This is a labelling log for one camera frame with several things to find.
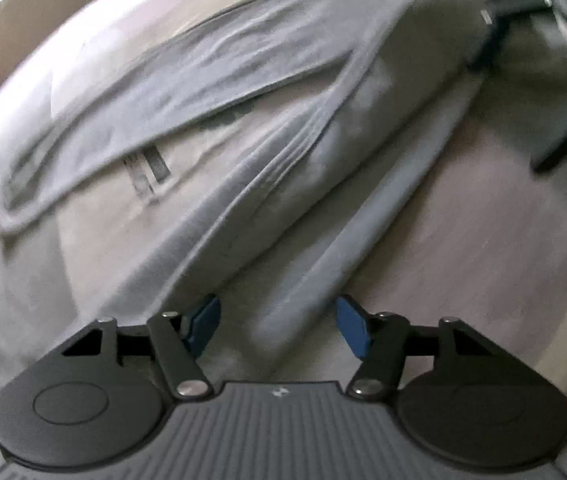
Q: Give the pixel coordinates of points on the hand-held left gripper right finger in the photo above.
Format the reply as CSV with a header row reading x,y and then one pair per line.
x,y
353,327

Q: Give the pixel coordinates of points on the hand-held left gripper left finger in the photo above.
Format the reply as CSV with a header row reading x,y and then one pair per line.
x,y
203,320

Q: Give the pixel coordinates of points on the floral bed sheet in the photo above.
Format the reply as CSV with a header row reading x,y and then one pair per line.
x,y
488,260

